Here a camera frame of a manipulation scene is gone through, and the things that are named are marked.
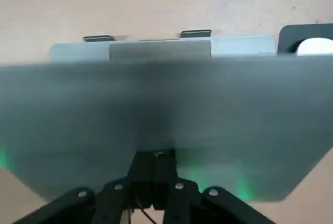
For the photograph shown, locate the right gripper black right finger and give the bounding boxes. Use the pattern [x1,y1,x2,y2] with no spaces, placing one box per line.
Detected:
[153,151,276,224]

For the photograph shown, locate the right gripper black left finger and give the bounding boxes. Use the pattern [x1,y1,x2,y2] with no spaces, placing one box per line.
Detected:
[12,151,156,224]

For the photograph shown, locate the black mouse pad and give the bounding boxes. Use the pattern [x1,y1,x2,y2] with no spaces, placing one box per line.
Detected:
[277,23,333,56]

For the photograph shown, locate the white computer mouse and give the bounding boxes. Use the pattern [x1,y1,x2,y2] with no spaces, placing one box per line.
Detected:
[296,37,333,57]

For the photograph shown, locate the grey Apple laptop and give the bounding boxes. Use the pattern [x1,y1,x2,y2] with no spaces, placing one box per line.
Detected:
[0,36,333,203]

